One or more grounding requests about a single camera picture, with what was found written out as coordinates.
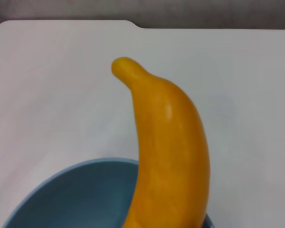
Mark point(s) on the yellow banana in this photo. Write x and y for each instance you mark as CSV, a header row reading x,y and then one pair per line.
x,y
171,147

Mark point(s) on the blue bowl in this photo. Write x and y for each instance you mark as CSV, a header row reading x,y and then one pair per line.
x,y
73,197

